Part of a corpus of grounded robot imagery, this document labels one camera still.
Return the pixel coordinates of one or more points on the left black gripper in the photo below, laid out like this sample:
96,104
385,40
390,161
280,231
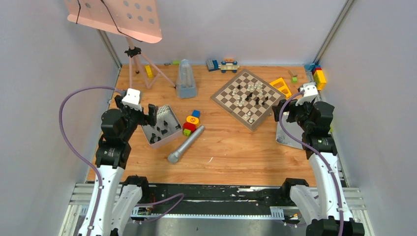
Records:
141,115

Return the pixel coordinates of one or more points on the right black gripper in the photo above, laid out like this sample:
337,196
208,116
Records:
290,106

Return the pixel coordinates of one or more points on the grey toy microphone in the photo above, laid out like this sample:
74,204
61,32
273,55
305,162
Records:
175,156

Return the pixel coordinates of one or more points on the wooden chess board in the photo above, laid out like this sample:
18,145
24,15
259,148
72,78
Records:
248,99

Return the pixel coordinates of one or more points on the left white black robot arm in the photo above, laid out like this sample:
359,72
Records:
108,214

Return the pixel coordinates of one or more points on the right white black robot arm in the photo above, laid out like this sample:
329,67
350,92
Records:
327,213

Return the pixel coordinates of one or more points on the yellow triangle shape toy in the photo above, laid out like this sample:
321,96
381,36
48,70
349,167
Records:
281,86

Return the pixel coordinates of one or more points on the yellow round sign block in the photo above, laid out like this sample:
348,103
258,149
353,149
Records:
193,120

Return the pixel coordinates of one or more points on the red round block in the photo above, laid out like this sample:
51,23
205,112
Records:
189,126

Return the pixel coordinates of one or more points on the wooden brown block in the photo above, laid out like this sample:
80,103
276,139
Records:
293,73

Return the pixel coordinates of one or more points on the green small block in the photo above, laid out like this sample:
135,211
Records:
187,132

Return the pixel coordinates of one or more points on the stacked coloured bricks corner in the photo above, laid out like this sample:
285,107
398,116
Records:
318,75

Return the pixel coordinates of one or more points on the yellow block near stand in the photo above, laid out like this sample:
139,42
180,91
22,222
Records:
149,71

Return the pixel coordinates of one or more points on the blue small block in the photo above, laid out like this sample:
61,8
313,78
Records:
196,113

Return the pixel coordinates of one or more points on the blue grey brick block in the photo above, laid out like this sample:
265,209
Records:
212,65

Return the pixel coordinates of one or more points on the wooden toy car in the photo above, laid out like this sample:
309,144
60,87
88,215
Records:
229,65

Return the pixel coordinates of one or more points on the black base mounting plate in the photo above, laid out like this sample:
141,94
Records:
213,200

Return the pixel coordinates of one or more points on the pink music stand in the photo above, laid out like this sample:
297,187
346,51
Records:
133,19

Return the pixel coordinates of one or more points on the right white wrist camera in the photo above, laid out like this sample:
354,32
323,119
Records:
309,95

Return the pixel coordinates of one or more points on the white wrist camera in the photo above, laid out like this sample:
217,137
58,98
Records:
309,95
132,99

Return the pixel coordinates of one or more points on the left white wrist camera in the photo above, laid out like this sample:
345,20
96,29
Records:
132,99

